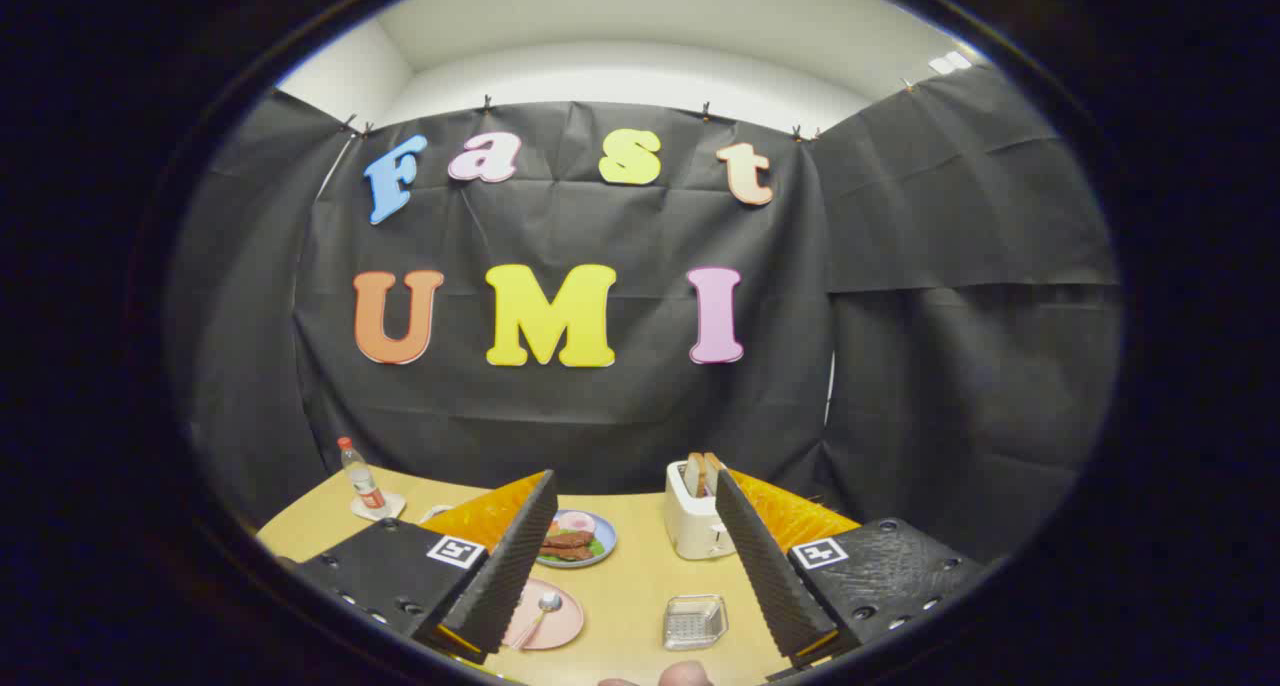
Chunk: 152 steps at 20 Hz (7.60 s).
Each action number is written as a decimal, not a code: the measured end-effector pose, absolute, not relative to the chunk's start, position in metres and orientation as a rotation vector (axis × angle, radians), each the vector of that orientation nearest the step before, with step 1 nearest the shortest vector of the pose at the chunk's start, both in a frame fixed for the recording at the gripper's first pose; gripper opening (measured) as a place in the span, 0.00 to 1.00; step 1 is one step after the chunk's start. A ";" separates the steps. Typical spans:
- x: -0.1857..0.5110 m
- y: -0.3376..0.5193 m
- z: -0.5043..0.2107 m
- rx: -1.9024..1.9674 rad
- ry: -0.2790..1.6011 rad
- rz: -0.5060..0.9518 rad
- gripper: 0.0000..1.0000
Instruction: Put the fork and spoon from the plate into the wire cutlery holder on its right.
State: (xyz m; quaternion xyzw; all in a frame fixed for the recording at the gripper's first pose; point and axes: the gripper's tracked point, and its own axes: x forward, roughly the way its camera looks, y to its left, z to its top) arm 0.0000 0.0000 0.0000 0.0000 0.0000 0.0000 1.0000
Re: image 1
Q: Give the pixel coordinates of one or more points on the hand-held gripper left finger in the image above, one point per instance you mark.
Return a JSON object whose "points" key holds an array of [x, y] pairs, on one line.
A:
{"points": [[505, 576]]}

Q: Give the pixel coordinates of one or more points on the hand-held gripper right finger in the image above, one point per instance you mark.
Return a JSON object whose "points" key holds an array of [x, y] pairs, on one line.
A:
{"points": [[765, 576]]}

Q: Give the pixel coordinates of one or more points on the brown meat strip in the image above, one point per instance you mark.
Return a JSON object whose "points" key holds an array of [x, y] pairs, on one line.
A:
{"points": [[566, 553], [570, 539]]}

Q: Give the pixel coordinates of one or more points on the pink plate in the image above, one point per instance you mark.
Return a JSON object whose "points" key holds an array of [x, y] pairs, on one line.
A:
{"points": [[560, 626]]}

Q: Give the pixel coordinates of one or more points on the white toaster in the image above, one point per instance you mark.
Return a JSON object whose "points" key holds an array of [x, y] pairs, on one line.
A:
{"points": [[692, 531]]}

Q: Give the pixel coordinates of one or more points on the pink ham slice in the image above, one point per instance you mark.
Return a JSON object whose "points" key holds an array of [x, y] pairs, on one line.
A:
{"points": [[577, 521]]}

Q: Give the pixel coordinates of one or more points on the white divided condiment tray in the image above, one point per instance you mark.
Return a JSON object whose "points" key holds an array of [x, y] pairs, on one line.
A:
{"points": [[436, 513]]}

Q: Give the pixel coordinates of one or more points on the green lettuce leaf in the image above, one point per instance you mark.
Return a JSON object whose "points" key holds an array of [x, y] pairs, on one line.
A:
{"points": [[597, 547]]}

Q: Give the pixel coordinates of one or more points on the blue plate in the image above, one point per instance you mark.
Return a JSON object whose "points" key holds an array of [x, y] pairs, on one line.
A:
{"points": [[604, 538]]}

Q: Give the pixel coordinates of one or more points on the white coaster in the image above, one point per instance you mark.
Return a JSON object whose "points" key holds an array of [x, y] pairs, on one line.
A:
{"points": [[392, 508]]}

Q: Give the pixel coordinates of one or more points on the clear bottle with red cap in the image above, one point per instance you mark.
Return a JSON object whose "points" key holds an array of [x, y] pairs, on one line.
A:
{"points": [[361, 478]]}

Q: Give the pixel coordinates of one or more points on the ceiling light panel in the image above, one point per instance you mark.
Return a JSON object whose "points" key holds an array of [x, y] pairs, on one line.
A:
{"points": [[949, 63]]}

